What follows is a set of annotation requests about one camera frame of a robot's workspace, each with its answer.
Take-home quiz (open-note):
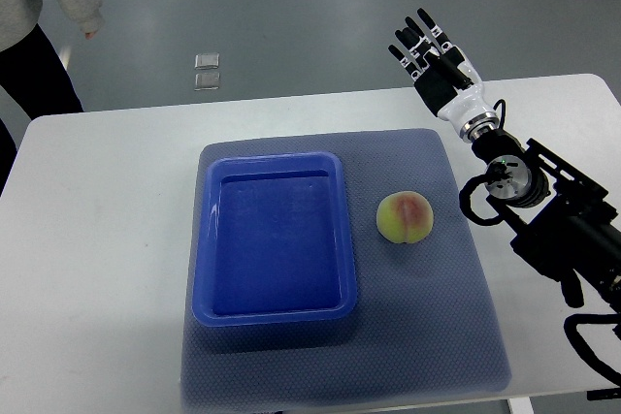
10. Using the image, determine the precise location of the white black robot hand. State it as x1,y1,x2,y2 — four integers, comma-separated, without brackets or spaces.
388,8,501,143

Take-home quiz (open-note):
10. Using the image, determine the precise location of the yellow-red peach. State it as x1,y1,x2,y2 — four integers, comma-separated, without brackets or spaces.
376,191,434,244

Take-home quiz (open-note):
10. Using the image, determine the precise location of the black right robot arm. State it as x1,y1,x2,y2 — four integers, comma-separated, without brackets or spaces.
459,122,620,311

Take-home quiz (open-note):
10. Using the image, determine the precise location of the upper metal floor plate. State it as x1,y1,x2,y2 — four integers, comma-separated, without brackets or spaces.
194,52,219,70

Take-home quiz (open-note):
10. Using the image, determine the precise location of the blue plastic tray plate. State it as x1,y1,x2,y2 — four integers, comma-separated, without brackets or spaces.
191,152,357,328

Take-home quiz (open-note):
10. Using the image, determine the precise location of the blue-grey textured mat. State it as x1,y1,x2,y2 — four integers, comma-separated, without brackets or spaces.
180,129,511,413

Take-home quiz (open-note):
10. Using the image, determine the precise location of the person in grey sweater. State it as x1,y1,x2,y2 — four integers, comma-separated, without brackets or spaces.
0,0,106,198

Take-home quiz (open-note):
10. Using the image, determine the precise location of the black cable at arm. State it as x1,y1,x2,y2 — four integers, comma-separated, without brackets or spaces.
563,312,621,386

